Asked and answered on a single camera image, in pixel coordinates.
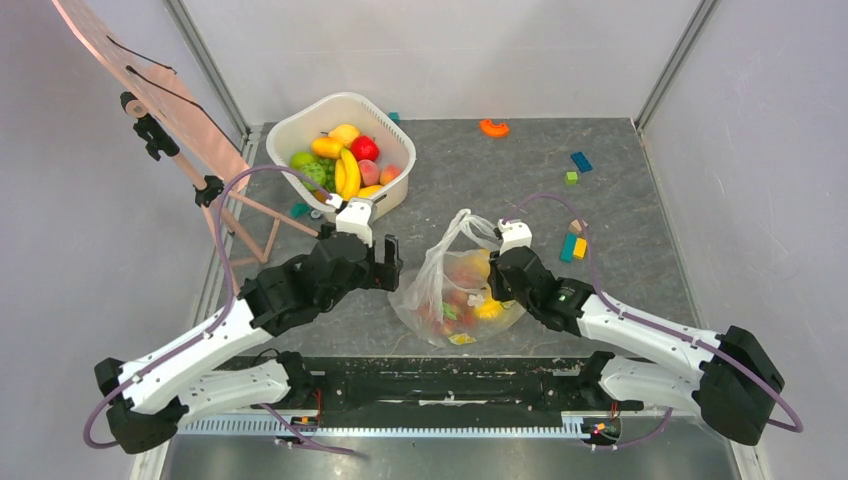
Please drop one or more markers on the blue toy brick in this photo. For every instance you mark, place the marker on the blue toy brick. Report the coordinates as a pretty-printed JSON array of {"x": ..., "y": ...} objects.
[{"x": 582, "y": 162}]

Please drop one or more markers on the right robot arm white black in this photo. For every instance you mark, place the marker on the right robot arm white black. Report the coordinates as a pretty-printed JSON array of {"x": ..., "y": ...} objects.
[{"x": 726, "y": 378}]

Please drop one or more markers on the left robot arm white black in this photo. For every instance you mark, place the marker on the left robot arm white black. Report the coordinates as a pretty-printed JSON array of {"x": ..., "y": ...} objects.
[{"x": 149, "y": 399}]

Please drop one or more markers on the fake peach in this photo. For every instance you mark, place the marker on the fake peach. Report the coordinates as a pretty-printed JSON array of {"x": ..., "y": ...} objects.
[{"x": 369, "y": 173}]

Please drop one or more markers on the orange curved toy block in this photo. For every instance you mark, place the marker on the orange curved toy block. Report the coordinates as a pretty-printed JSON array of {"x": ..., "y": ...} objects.
[{"x": 494, "y": 130}]

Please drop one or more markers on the red fake apple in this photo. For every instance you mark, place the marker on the red fake apple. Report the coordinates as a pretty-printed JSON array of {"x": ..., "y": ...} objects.
[{"x": 364, "y": 148}]

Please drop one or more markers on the pink tripod stand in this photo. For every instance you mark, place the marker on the pink tripod stand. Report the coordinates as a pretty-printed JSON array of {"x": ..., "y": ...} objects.
[{"x": 208, "y": 188}]

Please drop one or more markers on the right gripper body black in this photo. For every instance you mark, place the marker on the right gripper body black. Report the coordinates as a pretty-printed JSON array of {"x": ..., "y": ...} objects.
[{"x": 506, "y": 271}]

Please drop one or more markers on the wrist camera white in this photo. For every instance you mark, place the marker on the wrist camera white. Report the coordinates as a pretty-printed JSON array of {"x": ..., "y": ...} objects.
[
  {"x": 353, "y": 217},
  {"x": 513, "y": 234}
]

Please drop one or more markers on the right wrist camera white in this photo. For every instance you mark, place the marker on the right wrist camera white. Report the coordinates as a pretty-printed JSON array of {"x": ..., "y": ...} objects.
[{"x": 513, "y": 234}]

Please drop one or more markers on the orange yellow fake mango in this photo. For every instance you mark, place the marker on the orange yellow fake mango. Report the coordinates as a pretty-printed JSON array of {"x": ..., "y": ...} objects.
[{"x": 327, "y": 147}]

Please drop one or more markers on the yellow teal toy block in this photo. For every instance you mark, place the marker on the yellow teal toy block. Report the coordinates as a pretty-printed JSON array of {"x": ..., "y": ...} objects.
[{"x": 574, "y": 247}]

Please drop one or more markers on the white plastic basket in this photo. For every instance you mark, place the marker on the white plastic basket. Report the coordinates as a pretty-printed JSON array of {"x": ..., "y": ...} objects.
[{"x": 297, "y": 132}]

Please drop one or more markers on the clear plastic bag of fruits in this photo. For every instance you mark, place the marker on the clear plastic bag of fruits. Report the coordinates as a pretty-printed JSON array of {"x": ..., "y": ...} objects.
[{"x": 448, "y": 300}]

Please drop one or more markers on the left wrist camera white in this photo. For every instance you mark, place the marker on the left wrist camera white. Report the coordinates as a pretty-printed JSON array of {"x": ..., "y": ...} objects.
[{"x": 353, "y": 217}]

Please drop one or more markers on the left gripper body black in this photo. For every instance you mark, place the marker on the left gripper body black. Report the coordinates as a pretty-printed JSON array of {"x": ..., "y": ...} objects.
[{"x": 375, "y": 274}]

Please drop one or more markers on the teal toy piece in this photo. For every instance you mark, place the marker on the teal toy piece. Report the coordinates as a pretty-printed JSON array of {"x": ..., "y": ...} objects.
[{"x": 299, "y": 210}]

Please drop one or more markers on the yellow fake banana bunch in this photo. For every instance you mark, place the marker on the yellow fake banana bunch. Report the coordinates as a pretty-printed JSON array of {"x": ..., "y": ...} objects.
[{"x": 348, "y": 180}]

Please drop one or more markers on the green fake custard apple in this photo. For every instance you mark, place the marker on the green fake custard apple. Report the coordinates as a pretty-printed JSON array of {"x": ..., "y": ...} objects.
[{"x": 316, "y": 176}]

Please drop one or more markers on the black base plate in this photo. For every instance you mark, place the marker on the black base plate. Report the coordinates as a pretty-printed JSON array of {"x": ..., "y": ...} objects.
[{"x": 347, "y": 383}]

